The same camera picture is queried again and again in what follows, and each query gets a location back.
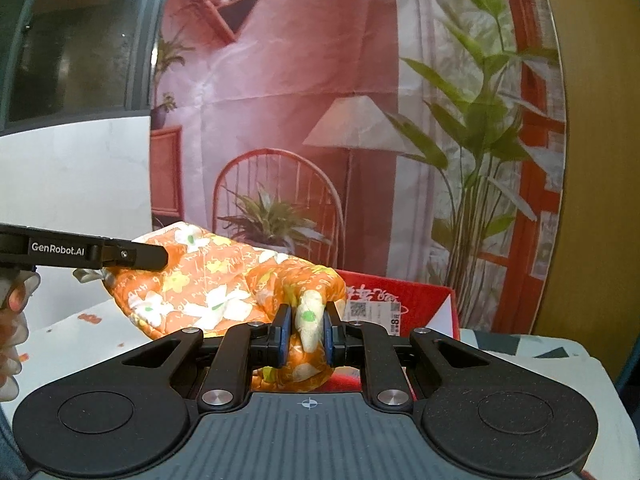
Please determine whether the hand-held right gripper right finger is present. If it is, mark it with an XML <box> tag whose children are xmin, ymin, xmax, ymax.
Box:
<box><xmin>322</xmin><ymin>305</ymin><xmax>503</xmax><ymax>411</ymax></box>

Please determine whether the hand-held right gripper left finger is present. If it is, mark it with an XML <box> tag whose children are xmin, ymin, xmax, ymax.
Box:
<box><xmin>122</xmin><ymin>304</ymin><xmax>293</xmax><ymax>411</ymax></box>

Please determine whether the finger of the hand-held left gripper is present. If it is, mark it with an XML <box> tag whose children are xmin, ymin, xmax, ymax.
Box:
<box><xmin>101</xmin><ymin>238</ymin><xmax>169</xmax><ymax>271</ymax></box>

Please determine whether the orange floral oven mitt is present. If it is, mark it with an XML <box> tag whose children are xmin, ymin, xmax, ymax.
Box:
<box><xmin>74</xmin><ymin>225</ymin><xmax>347</xmax><ymax>392</ymax></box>

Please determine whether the red strawberry cardboard box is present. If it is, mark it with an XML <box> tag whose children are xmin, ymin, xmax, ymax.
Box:
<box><xmin>320</xmin><ymin>269</ymin><xmax>461</xmax><ymax>394</ymax></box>

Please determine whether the person's left hand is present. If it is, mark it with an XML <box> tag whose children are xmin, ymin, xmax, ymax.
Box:
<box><xmin>0</xmin><ymin>269</ymin><xmax>42</xmax><ymax>403</ymax></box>

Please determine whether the white printed tablecloth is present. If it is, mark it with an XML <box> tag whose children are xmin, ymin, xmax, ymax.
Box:
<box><xmin>0</xmin><ymin>295</ymin><xmax>631</xmax><ymax>480</ymax></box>

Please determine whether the printed room scene backdrop cloth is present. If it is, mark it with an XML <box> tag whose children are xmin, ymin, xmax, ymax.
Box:
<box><xmin>150</xmin><ymin>0</ymin><xmax>571</xmax><ymax>333</ymax></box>

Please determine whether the light wooden panel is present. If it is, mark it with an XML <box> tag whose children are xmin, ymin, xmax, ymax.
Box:
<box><xmin>530</xmin><ymin>0</ymin><xmax>640</xmax><ymax>351</ymax></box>

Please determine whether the dark window with grey frame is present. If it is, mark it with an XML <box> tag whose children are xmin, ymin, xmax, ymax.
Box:
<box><xmin>0</xmin><ymin>0</ymin><xmax>173</xmax><ymax>133</ymax></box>

